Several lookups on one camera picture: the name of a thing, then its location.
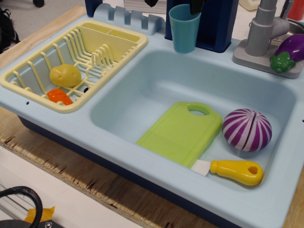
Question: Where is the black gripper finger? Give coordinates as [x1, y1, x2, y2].
[145, 0, 158, 7]
[190, 0, 207, 15]

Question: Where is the teal plastic cup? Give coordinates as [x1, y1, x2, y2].
[169, 4, 201, 54]

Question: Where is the pale yellow drying rack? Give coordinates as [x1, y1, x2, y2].
[0, 20, 148, 113]

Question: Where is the light blue toy sink unit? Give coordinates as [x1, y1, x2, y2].
[0, 16, 304, 228]

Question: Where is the light blue plate holder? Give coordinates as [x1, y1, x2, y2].
[93, 3, 166, 36]

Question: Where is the grey toy faucet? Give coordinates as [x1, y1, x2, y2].
[233, 0, 304, 79]

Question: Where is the red object top right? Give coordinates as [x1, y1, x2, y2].
[287, 0, 304, 21]

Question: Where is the purple toy eggplant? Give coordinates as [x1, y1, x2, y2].
[270, 34, 304, 73]

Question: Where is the yellow toy potato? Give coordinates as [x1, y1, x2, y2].
[49, 64, 82, 87]

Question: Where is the green toy cutting board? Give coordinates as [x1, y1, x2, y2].
[136, 102, 222, 168]

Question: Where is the purple striped toy onion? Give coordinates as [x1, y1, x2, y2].
[222, 109, 272, 152]

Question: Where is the orange toy carrot piece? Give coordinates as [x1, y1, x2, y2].
[47, 89, 73, 105]

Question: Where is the black bag at left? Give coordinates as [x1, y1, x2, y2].
[0, 9, 20, 54]

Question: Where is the yellow tape piece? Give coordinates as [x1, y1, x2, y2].
[24, 206, 56, 224]

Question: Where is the yellow handled toy knife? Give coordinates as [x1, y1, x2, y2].
[191, 160, 264, 186]

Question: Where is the black braided cable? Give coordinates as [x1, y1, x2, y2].
[0, 186, 44, 228]

